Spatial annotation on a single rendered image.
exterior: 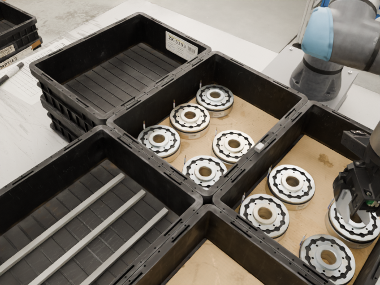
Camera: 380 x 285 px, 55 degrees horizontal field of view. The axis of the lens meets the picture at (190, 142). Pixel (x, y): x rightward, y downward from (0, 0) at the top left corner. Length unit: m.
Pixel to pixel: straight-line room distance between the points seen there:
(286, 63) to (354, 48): 0.67
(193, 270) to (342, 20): 0.50
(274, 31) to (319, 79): 1.98
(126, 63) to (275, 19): 2.21
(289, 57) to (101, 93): 0.63
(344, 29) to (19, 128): 0.93
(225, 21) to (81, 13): 1.15
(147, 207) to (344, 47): 0.49
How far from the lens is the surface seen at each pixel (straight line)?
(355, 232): 0.81
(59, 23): 3.12
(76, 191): 0.84
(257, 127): 0.97
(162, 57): 1.18
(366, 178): 0.66
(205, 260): 0.74
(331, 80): 1.13
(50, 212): 0.83
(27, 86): 1.35
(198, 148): 0.90
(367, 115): 1.34
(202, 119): 0.92
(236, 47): 1.49
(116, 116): 0.84
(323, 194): 0.88
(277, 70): 1.22
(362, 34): 0.61
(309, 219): 0.83
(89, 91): 1.07
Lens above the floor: 1.50
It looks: 48 degrees down
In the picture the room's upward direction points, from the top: 4 degrees clockwise
